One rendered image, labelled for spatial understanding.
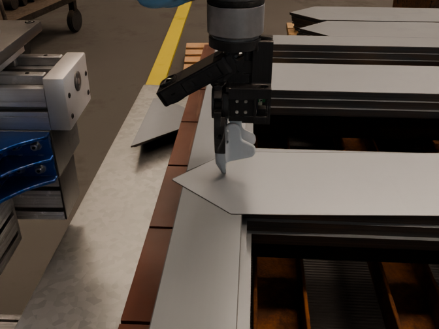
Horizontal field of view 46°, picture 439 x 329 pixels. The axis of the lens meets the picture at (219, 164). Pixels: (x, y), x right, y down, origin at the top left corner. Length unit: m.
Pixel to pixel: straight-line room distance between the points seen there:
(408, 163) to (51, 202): 0.61
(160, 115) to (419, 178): 0.73
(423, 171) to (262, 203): 0.27
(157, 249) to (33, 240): 1.50
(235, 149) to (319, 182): 0.14
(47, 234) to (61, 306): 1.34
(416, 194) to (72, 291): 0.56
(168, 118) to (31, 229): 1.08
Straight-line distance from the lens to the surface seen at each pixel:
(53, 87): 0.85
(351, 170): 0.83
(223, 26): 0.67
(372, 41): 1.51
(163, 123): 1.31
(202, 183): 0.77
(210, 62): 0.71
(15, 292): 1.97
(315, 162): 0.84
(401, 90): 1.17
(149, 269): 0.68
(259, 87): 0.71
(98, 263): 0.93
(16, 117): 0.90
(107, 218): 1.04
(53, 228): 2.23
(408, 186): 0.81
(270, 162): 0.83
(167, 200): 0.81
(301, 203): 0.74
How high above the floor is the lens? 1.27
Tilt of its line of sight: 30 degrees down
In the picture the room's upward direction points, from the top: straight up
